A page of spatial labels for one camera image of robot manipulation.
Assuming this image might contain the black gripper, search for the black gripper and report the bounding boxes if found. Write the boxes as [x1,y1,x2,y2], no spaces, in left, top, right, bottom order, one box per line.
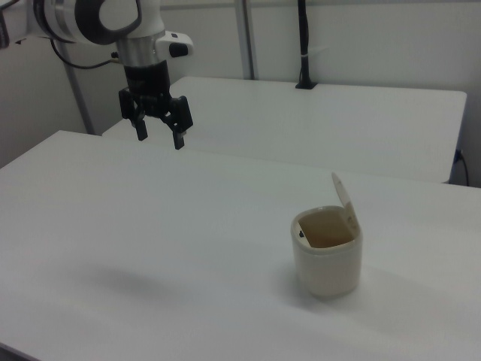
[118,59,195,151]

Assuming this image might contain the cream trash bin lid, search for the cream trash bin lid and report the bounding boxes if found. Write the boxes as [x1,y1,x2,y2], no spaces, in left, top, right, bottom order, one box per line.
[331,171,360,231]

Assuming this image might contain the cream plastic trash bin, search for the cream plastic trash bin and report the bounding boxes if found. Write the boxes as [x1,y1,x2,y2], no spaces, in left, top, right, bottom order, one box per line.
[290,206,363,301]

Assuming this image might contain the white side table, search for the white side table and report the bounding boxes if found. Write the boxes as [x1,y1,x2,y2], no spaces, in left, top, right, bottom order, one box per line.
[101,76,468,185]

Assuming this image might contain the black pole with clamp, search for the black pole with clamp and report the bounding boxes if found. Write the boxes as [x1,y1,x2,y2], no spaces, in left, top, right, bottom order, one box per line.
[295,0,319,90]

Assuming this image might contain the grey aluminium frame post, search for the grey aluminium frame post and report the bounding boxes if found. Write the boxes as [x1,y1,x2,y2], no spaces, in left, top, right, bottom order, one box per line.
[64,62,95,135]
[234,0,260,80]

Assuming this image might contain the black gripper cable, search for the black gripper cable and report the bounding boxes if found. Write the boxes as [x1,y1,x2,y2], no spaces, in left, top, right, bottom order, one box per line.
[50,37,122,70]

